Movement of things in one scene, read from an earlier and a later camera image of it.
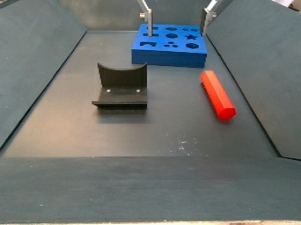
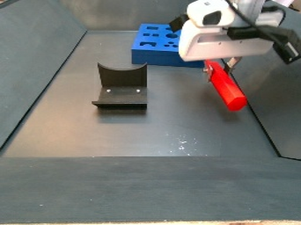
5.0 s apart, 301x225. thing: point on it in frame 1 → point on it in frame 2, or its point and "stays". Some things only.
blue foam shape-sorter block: (170, 45) stays
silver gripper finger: (146, 16) → (203, 38)
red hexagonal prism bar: (218, 96) → (227, 89)
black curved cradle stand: (123, 87) stays
